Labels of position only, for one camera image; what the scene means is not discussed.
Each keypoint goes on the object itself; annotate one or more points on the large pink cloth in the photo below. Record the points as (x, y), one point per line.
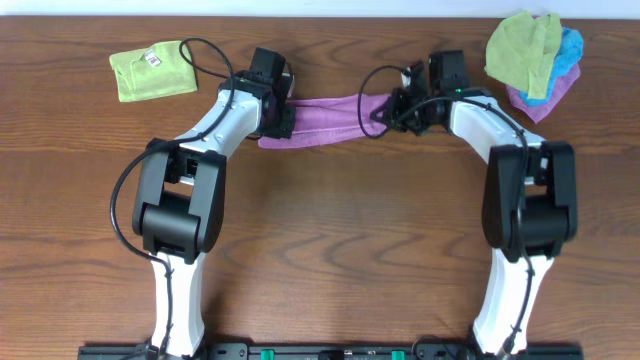
(318, 122)

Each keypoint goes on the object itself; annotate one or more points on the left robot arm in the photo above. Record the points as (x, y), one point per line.
(180, 201)

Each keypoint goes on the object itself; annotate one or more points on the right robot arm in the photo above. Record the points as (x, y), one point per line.
(529, 208)

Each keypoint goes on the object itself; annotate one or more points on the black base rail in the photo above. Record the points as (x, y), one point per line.
(330, 351)

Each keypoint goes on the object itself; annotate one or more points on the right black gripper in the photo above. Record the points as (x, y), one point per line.
(400, 107)

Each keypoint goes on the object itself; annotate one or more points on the crumpled green cloth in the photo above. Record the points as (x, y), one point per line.
(521, 52)

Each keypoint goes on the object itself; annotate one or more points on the folded green cloth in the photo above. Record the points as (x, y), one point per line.
(153, 72)

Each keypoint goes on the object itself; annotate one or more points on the blue cloth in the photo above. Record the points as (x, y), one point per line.
(569, 54)

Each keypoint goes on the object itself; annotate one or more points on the small pink cloth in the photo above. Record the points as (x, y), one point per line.
(538, 112)

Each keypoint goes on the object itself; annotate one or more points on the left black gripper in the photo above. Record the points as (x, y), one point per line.
(286, 118)

